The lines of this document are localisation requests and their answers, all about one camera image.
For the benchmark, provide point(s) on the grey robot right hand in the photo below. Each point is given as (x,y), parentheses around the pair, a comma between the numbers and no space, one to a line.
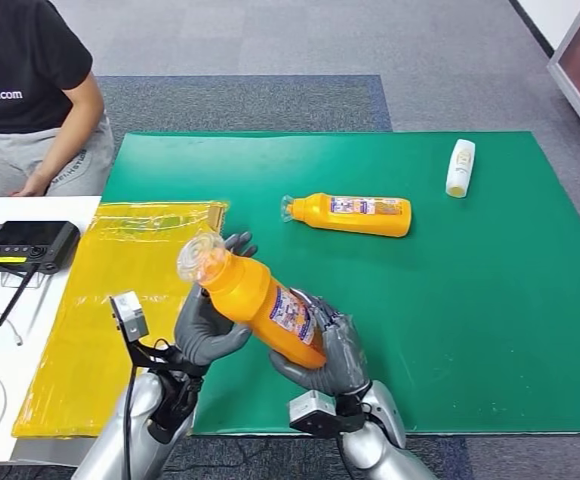
(342,358)

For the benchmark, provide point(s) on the green table mat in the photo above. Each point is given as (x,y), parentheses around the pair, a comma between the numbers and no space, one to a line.
(445,298)

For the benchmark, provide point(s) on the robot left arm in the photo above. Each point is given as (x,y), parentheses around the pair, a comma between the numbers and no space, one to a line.
(140,424)

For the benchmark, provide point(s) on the person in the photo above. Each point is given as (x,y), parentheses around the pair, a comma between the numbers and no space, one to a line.
(15,73)

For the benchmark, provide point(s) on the person's left hand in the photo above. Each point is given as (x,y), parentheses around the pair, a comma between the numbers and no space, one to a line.
(33,187)

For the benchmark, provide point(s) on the yellow plastic bag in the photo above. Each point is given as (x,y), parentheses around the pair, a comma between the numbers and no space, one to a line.
(105,318)

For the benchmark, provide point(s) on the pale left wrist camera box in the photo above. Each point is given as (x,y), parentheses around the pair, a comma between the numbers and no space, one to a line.
(131,316)

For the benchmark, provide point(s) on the black remote controller with antennas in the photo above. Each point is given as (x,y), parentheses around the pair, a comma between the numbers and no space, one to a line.
(25,242)

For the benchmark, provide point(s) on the orange bottle with clear cap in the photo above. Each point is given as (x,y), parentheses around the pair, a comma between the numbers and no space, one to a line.
(255,301)
(355,215)

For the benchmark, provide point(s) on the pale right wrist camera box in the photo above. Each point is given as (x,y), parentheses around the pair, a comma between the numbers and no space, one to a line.
(313,411)

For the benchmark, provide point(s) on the person's left forearm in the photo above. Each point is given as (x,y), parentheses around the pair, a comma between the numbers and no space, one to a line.
(73,132)

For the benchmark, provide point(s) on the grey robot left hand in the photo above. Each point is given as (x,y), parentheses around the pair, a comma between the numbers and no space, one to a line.
(202,331)

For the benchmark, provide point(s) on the small white bottle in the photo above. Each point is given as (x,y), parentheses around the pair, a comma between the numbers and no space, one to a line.
(460,169)

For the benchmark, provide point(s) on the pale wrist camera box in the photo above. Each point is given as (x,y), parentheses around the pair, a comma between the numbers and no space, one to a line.
(313,411)
(131,316)

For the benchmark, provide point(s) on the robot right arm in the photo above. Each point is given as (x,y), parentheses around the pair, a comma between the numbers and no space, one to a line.
(385,444)

